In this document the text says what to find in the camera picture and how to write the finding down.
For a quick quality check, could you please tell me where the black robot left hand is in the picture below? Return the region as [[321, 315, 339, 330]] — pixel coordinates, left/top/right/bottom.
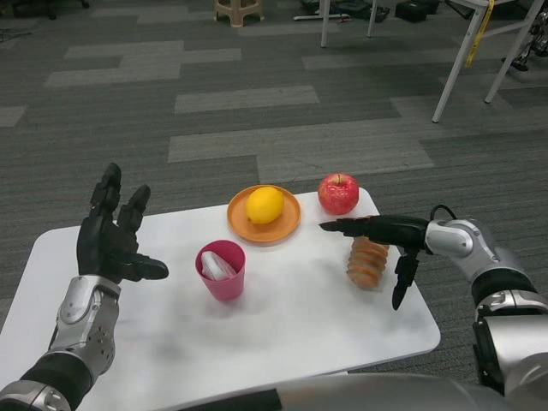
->
[[75, 162, 170, 287]]

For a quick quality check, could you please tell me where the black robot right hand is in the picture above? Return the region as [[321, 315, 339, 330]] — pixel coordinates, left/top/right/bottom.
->
[[317, 213, 431, 312]]

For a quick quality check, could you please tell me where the ridged orange bread loaf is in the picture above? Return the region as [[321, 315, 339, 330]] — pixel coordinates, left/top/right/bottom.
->
[[345, 236, 390, 290]]

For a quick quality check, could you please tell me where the red apple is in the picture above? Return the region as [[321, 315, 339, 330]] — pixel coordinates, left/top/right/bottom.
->
[[317, 172, 360, 216]]

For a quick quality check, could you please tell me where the white plastic packet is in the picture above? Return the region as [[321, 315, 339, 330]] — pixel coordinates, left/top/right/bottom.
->
[[200, 251, 239, 282]]

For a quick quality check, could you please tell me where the pink plastic cup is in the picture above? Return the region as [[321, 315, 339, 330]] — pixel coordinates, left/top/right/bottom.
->
[[194, 240, 247, 302]]

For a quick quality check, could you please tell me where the yellow lemon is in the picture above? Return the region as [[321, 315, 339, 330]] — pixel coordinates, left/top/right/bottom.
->
[[245, 187, 286, 225]]

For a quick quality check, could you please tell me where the orange plate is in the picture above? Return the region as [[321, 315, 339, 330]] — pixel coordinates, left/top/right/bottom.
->
[[226, 185, 302, 247]]

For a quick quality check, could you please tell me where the large white table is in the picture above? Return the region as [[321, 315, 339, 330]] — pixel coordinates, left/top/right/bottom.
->
[[319, 0, 548, 124]]

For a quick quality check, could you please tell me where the yellow tape measure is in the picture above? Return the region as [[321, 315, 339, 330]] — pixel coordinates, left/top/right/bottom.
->
[[464, 0, 496, 69]]

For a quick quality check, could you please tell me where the black equipment case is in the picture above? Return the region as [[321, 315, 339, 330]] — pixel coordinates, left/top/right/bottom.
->
[[393, 0, 440, 22]]

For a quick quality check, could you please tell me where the white standing desk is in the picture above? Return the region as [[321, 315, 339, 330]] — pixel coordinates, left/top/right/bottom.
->
[[293, 0, 373, 22]]

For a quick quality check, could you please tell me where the grey legged robot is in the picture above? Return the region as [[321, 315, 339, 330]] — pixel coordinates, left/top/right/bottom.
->
[[511, 12, 548, 72]]

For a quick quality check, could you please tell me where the beige plastic stool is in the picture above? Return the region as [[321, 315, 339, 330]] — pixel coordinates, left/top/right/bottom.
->
[[213, 0, 263, 27]]

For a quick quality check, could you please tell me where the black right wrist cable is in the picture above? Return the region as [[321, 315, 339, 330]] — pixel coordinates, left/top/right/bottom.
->
[[430, 204, 459, 223]]

